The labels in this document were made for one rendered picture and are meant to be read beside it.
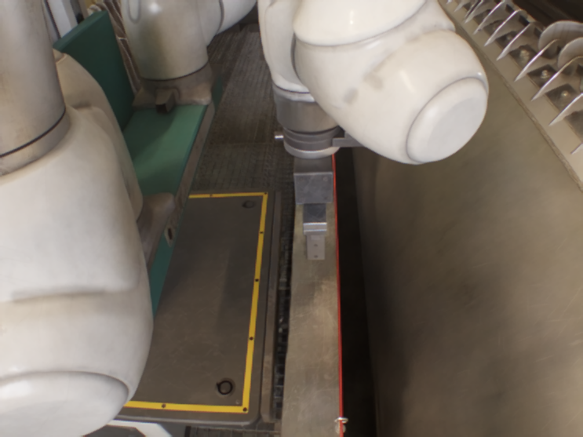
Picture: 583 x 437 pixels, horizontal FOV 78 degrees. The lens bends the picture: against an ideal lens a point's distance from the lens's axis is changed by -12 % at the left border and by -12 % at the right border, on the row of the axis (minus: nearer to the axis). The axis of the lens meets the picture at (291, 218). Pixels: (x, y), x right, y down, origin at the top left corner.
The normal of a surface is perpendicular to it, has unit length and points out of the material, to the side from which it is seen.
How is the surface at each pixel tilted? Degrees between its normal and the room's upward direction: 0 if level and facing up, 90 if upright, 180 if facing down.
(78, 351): 65
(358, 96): 75
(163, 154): 0
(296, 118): 90
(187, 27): 88
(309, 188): 90
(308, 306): 0
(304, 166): 0
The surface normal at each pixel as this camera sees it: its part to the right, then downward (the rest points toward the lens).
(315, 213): -0.07, -0.71
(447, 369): -0.91, -0.32
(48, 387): 0.56, 0.15
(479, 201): -0.80, -0.45
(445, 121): 0.48, 0.71
